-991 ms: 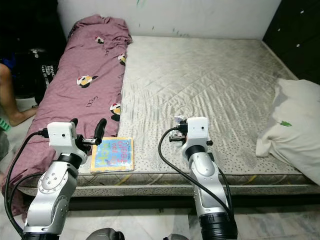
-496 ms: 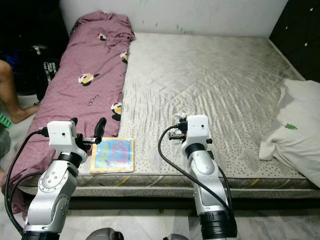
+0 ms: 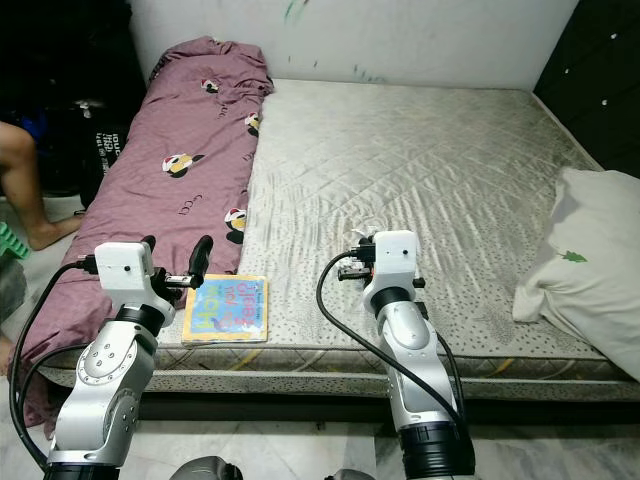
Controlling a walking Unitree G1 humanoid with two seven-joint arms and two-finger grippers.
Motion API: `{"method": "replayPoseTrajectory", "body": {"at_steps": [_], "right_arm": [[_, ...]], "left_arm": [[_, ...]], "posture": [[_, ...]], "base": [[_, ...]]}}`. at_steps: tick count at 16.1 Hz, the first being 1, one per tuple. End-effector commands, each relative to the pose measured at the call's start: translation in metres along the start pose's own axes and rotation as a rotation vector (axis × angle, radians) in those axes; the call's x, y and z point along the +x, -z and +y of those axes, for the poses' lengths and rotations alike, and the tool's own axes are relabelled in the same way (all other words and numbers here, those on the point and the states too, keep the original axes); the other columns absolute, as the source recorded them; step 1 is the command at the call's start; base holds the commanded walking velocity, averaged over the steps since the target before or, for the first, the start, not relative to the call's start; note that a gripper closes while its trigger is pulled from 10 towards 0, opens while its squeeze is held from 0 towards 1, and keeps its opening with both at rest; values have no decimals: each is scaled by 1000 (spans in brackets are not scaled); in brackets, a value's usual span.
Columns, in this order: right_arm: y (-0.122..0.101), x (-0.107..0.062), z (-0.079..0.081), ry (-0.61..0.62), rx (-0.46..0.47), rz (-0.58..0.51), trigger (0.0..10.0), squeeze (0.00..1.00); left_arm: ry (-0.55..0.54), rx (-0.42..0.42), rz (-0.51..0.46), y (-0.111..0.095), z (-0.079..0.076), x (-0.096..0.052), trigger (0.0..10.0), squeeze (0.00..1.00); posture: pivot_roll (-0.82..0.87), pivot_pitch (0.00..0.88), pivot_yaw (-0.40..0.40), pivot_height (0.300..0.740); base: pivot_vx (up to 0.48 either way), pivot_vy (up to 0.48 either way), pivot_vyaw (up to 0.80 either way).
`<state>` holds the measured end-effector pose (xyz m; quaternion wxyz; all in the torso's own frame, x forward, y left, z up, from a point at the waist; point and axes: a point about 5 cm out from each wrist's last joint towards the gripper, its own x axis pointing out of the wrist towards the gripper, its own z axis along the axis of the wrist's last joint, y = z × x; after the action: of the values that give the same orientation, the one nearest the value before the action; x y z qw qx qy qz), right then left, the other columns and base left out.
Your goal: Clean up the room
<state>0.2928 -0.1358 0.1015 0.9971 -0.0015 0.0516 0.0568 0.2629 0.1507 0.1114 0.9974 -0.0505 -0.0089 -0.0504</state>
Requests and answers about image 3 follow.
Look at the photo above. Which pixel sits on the white paper scrap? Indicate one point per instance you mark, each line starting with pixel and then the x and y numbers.
pixel 363 235

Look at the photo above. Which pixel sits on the colourful children's book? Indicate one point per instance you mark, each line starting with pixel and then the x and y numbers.
pixel 230 310

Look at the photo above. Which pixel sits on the white pillow with green leaf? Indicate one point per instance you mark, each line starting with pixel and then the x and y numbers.
pixel 585 270

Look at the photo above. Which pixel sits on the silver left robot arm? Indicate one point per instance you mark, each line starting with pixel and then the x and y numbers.
pixel 105 380

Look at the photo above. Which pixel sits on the black bag with white print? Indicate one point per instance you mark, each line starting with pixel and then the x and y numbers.
pixel 100 160

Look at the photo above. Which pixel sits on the white quilted mattress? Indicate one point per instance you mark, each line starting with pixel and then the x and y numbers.
pixel 410 170

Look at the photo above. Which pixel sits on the purple patterned blanket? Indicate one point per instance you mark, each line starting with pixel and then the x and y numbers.
pixel 180 130

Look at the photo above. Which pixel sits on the person's bare leg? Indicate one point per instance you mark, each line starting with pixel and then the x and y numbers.
pixel 28 180

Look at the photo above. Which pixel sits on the green plastic stool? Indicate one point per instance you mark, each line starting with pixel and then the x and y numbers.
pixel 12 242

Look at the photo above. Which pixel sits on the dark bed base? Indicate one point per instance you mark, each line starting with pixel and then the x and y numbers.
pixel 310 408

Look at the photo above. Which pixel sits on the grey left robot leg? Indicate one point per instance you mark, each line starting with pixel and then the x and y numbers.
pixel 205 470

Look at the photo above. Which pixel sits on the grey robot leg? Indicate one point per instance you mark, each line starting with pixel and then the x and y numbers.
pixel 350 475
pixel 205 470

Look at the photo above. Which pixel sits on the grey right robot leg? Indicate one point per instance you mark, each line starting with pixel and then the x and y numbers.
pixel 350 475

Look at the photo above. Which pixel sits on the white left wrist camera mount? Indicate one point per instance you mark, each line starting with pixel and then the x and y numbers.
pixel 122 272

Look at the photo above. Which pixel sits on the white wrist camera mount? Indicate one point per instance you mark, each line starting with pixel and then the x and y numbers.
pixel 397 258
pixel 122 272

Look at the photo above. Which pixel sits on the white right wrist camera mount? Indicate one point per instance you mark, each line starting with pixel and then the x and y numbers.
pixel 397 258

